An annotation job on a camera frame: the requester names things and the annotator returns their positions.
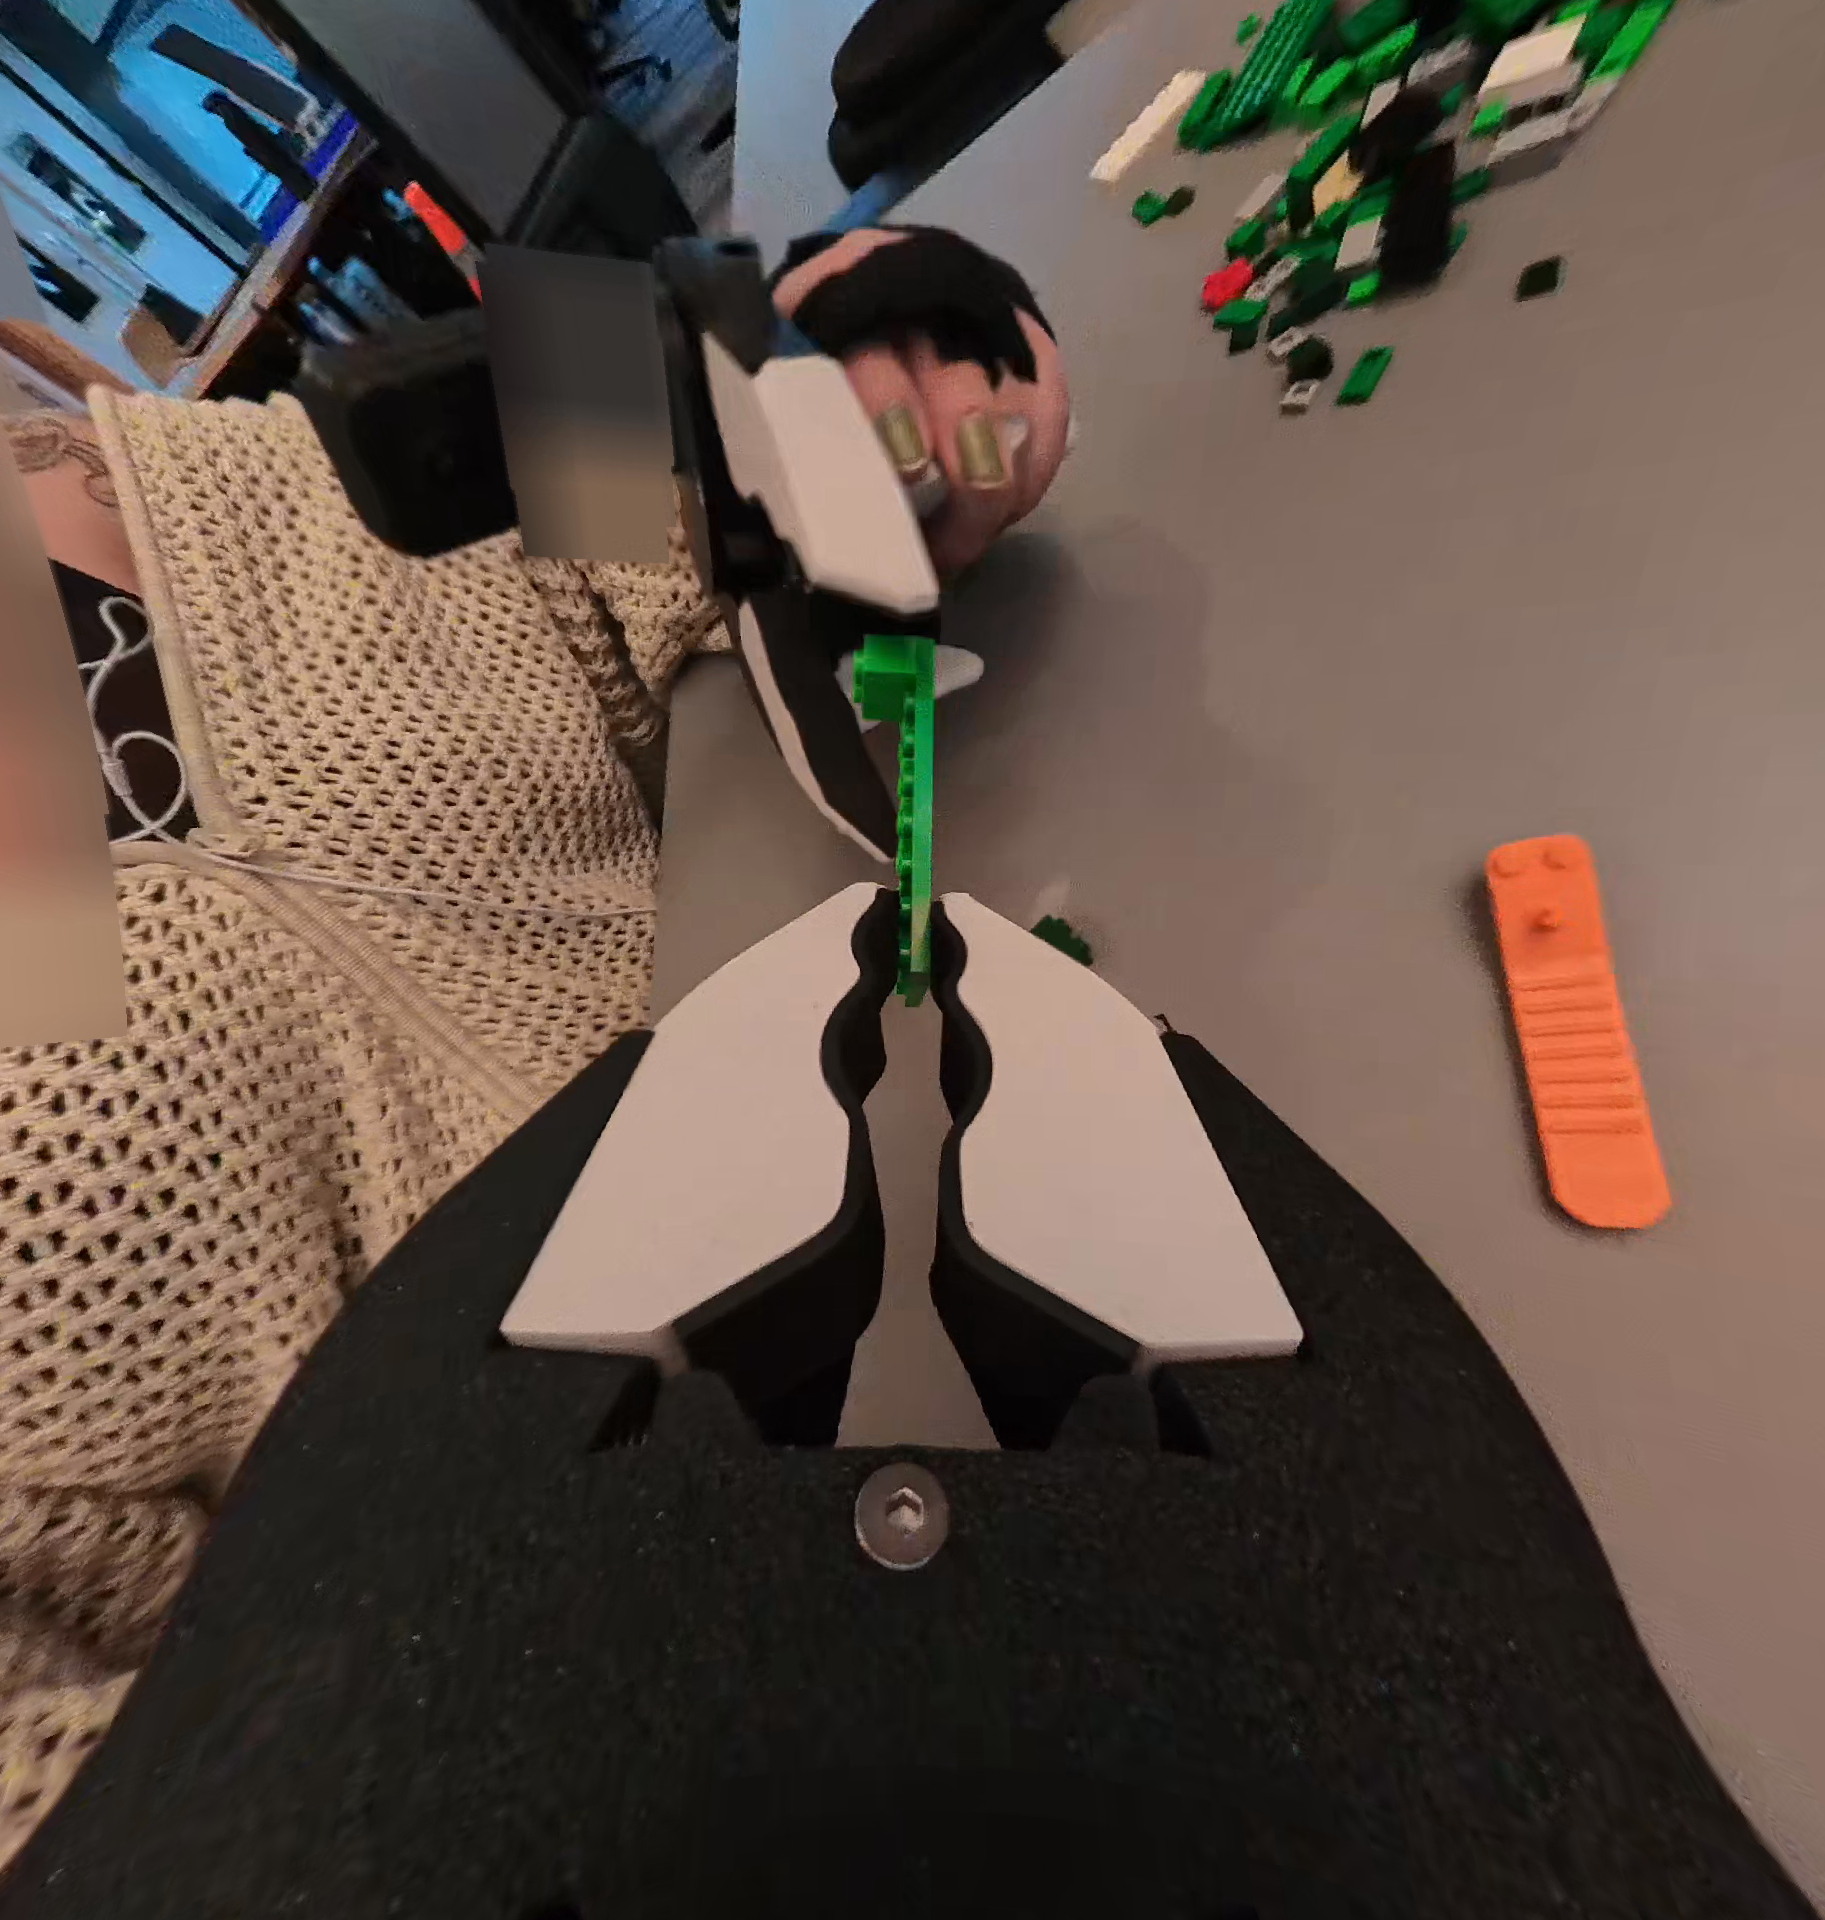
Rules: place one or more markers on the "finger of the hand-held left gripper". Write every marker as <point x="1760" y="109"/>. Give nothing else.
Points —
<point x="837" y="479"/>
<point x="792" y="705"/>

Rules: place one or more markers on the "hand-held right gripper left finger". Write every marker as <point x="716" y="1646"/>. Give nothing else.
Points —
<point x="704" y="1169"/>

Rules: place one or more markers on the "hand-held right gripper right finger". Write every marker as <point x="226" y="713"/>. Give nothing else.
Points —
<point x="1109" y="1186"/>

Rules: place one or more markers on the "green lego plate assembly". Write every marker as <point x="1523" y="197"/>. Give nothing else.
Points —
<point x="916" y="810"/>

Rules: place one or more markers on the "dark green lego piece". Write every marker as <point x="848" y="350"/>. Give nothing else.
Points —
<point x="1062" y="940"/>

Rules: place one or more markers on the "person's left forearm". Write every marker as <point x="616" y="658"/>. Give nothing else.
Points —
<point x="627" y="632"/>

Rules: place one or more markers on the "white lego plate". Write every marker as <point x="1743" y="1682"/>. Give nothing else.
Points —
<point x="1143" y="129"/>

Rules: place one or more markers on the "orange lego brick separator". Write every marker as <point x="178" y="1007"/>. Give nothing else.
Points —
<point x="1579" y="1037"/>

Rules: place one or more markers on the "pile of lego pieces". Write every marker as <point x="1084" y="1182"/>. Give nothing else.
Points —
<point x="1347" y="164"/>

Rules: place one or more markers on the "person's left hand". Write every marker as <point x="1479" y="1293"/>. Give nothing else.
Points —
<point x="1003" y="496"/>

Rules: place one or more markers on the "orange traffic cone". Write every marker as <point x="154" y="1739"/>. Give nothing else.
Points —
<point x="443" y="235"/>

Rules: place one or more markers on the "black oval pads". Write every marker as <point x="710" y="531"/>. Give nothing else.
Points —
<point x="925" y="74"/>

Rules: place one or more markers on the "cream knitted sweater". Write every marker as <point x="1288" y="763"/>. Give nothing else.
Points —
<point x="325" y="1127"/>

